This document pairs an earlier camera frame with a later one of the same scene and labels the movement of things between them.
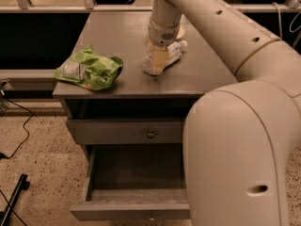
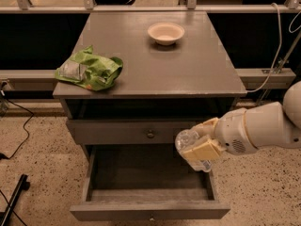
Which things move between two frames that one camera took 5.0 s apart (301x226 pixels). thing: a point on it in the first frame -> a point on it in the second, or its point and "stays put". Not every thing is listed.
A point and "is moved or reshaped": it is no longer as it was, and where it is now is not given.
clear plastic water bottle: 175,50 is moved or reshaped
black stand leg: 23,185 stays put
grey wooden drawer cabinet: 133,131 stays put
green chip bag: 90,71 stays put
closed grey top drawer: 122,132 stays put
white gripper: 160,34 -> 232,132
